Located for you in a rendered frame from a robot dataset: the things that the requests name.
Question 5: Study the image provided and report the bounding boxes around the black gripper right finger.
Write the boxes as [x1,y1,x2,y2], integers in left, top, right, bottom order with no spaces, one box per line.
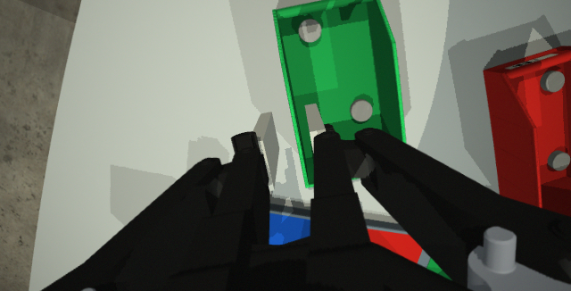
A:
[305,104,571,291]

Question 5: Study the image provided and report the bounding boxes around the red bin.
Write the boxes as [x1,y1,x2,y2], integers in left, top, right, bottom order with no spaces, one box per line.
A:
[483,48,571,217]

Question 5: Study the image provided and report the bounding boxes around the green bin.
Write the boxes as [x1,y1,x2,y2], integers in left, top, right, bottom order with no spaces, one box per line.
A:
[272,0,406,188]

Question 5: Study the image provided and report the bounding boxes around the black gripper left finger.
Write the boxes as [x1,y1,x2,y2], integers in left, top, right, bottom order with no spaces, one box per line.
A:
[41,112,279,291]

